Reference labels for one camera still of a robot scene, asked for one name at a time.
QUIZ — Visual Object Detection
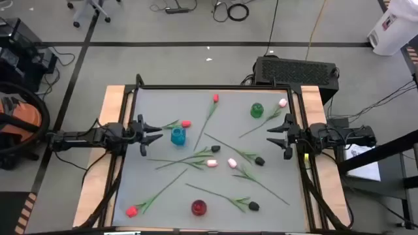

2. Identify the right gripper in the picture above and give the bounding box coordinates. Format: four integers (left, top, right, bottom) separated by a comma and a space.
266, 113, 310, 161

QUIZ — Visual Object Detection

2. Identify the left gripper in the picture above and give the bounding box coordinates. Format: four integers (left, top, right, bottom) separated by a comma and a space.
126, 114, 164, 157

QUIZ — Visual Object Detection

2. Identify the black artificial tulip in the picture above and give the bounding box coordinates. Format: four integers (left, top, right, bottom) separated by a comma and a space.
185, 183, 261, 213
204, 132, 266, 166
155, 144, 221, 170

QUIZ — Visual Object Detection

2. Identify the pink artificial tulip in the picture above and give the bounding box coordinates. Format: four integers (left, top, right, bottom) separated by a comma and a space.
238, 98, 289, 139
227, 157, 291, 206
146, 158, 219, 171

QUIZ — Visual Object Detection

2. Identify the red artificial tulip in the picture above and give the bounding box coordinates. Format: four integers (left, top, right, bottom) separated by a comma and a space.
125, 168, 189, 219
193, 93, 220, 152
161, 119, 193, 131

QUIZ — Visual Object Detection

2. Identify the blue glass vase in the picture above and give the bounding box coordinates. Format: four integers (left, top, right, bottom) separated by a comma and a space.
170, 127, 187, 147

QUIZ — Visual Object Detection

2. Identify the green glass vase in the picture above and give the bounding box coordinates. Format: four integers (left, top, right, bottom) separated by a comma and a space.
249, 102, 265, 119

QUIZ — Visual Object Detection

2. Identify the red glass vase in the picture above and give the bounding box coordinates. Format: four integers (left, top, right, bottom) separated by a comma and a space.
191, 199, 208, 217

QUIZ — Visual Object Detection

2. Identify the black mesh computer tower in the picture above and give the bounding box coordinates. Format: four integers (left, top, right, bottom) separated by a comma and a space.
253, 55, 340, 104

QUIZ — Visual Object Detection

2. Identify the white paper sheet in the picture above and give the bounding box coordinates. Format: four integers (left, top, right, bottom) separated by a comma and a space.
344, 143, 382, 182

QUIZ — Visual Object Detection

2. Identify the grey table mat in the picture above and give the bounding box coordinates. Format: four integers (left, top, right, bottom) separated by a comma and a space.
112, 88, 308, 233

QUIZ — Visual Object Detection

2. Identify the black power strip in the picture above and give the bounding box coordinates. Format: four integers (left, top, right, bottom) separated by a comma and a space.
165, 7, 190, 15

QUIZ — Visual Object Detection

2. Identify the orange shop vacuum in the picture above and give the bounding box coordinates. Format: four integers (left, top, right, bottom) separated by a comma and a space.
0, 80, 52, 170

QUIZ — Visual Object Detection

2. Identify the grey office chair base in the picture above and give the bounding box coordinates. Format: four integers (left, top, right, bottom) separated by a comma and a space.
67, 0, 121, 29

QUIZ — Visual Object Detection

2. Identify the white trash bin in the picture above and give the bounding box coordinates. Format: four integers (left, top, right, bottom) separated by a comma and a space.
367, 0, 418, 56

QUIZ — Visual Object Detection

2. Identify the black hazard-striped floor mat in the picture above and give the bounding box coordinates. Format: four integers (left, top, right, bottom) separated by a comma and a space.
0, 191, 37, 235
400, 45, 418, 68

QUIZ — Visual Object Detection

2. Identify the black electronics cart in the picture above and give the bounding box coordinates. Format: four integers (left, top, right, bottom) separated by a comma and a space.
0, 16, 59, 94

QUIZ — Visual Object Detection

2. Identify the black table frame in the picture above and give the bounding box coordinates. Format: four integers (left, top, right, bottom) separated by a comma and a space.
73, 73, 352, 235

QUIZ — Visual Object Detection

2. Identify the thin black hanging cable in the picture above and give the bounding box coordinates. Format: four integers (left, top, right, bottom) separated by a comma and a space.
263, 0, 280, 57

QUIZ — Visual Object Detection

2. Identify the yellow hanging cable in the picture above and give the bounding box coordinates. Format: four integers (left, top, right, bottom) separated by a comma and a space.
305, 0, 328, 62

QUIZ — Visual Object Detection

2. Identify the black floor cable bundle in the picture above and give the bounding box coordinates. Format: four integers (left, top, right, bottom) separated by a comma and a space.
326, 80, 418, 122

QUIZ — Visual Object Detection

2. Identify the coiled black cable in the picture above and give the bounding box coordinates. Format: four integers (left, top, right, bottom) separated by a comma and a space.
227, 3, 250, 22

